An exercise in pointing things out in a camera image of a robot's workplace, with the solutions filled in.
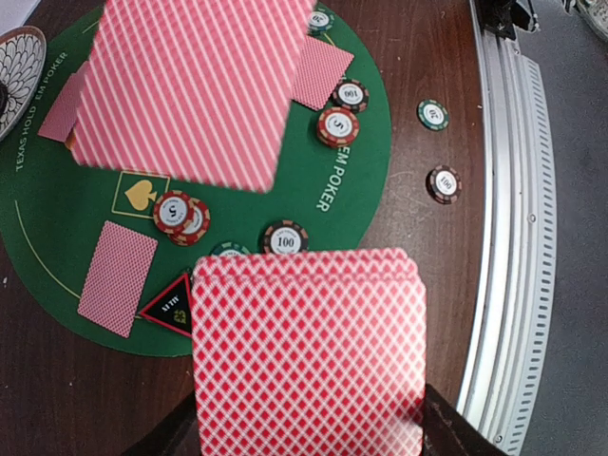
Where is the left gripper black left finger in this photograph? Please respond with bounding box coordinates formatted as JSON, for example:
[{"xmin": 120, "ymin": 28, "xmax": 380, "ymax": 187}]
[{"xmin": 123, "ymin": 393, "xmax": 200, "ymax": 456}]

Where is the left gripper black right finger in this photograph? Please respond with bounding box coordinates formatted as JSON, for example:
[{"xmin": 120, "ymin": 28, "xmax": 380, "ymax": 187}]
[{"xmin": 422, "ymin": 384, "xmax": 504, "ymax": 456}]

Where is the black triangular all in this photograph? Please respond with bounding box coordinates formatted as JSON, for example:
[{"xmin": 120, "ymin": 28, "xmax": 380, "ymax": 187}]
[{"xmin": 139, "ymin": 273, "xmax": 192, "ymax": 337}]

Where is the red backed card deck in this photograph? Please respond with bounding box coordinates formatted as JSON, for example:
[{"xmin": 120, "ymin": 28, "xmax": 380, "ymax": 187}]
[{"xmin": 191, "ymin": 248, "xmax": 427, "ymax": 455}]

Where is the red card pulled from deck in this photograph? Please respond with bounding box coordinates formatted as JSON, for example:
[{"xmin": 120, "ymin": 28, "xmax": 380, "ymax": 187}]
[{"xmin": 77, "ymin": 220, "xmax": 158, "ymax": 338}]

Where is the red 5 chip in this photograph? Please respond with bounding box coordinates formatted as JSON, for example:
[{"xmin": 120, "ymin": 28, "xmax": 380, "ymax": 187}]
[
  {"xmin": 316, "ymin": 106, "xmax": 360, "ymax": 148},
  {"xmin": 153, "ymin": 190, "xmax": 211, "ymax": 246}
]

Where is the red card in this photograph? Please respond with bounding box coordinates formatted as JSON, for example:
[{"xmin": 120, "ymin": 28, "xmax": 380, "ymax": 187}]
[
  {"xmin": 38, "ymin": 72, "xmax": 85, "ymax": 143},
  {"xmin": 292, "ymin": 36, "xmax": 354, "ymax": 111}
]

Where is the green round poker mat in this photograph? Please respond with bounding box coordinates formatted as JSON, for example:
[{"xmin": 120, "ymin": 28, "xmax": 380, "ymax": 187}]
[{"xmin": 1, "ymin": 9, "xmax": 391, "ymax": 357}]

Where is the patterned saucer plate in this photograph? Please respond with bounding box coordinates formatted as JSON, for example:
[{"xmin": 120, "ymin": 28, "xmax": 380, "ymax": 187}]
[{"xmin": 1, "ymin": 26, "xmax": 47, "ymax": 140}]

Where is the aluminium front rail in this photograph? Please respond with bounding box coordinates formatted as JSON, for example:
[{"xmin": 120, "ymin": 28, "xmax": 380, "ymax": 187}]
[{"xmin": 457, "ymin": 1, "xmax": 557, "ymax": 455}]

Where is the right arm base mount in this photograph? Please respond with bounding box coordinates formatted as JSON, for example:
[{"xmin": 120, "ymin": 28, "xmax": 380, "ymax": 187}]
[{"xmin": 474, "ymin": 0, "xmax": 540, "ymax": 40}]

